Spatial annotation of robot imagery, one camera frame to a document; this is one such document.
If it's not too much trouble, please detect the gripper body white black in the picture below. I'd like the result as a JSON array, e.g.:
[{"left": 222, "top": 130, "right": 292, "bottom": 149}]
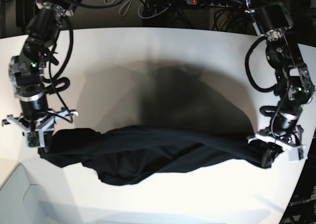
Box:
[
  {"left": 1, "top": 108, "right": 78, "bottom": 148},
  {"left": 247, "top": 125, "right": 304, "bottom": 151}
]

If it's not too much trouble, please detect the black graphic t-shirt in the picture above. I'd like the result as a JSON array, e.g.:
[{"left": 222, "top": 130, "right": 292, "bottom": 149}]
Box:
[{"left": 38, "top": 126, "right": 282, "bottom": 186}]

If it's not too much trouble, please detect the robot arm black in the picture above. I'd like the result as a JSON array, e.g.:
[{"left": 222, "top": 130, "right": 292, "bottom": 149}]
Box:
[
  {"left": 2, "top": 0, "right": 82, "bottom": 149},
  {"left": 242, "top": 0, "right": 315, "bottom": 167}
]

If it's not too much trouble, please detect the white bin corner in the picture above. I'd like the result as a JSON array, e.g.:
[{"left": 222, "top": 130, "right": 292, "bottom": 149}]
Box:
[{"left": 0, "top": 164, "right": 46, "bottom": 224}]

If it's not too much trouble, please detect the black equipment box left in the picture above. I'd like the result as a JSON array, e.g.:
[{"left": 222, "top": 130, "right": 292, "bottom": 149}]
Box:
[{"left": 15, "top": 0, "right": 39, "bottom": 31}]

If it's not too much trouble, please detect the black power strip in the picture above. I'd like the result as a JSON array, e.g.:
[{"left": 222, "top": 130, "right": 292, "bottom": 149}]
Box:
[{"left": 186, "top": 0, "right": 241, "bottom": 8}]

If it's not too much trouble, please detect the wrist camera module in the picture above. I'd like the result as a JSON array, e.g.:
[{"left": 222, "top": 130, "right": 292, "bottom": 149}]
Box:
[
  {"left": 25, "top": 130, "right": 45, "bottom": 148},
  {"left": 288, "top": 145, "right": 308, "bottom": 162}
]

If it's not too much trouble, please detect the white cable loop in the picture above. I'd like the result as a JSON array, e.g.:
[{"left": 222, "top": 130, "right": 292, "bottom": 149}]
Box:
[{"left": 103, "top": 0, "right": 149, "bottom": 19}]

